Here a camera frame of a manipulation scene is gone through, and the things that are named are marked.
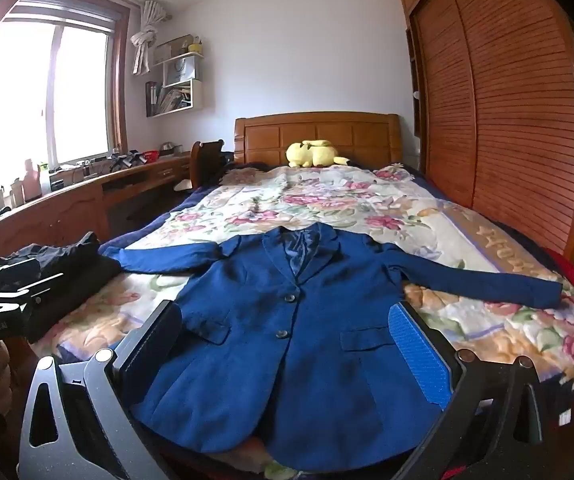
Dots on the floral blanket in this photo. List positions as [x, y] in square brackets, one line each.
[317, 205]

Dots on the red item on desk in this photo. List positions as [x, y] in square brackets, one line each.
[151, 155]

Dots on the tied white curtain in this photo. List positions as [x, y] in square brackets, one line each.
[144, 40]

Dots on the metal pot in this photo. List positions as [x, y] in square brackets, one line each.
[169, 147]

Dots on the wooden chair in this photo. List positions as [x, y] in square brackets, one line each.
[207, 160]

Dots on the long wooden desk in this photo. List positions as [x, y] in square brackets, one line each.
[67, 205]

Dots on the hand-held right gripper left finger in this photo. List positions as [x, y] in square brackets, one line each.
[152, 340]

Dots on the yellow plush toy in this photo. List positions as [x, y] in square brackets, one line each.
[312, 155]

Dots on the window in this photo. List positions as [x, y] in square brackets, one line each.
[77, 85]

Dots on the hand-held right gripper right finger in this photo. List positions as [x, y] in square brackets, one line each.
[417, 350]

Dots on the wooden slatted wardrobe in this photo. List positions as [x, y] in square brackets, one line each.
[507, 110]

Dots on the blue suit jacket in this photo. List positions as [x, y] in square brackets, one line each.
[277, 360]

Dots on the pile of dark clothes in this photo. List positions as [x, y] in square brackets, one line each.
[82, 270]

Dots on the white wall shelf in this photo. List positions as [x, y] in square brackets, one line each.
[197, 95]

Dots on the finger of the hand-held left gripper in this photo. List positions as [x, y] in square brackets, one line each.
[32, 284]

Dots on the pale pink bottle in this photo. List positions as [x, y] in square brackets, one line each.
[31, 180]

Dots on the white paper bag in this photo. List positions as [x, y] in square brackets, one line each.
[179, 71]

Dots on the black folding stand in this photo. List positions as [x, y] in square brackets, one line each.
[127, 160]

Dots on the white paper sheet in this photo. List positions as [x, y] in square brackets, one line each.
[184, 186]

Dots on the wooden bed headboard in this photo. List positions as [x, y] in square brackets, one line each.
[347, 135]

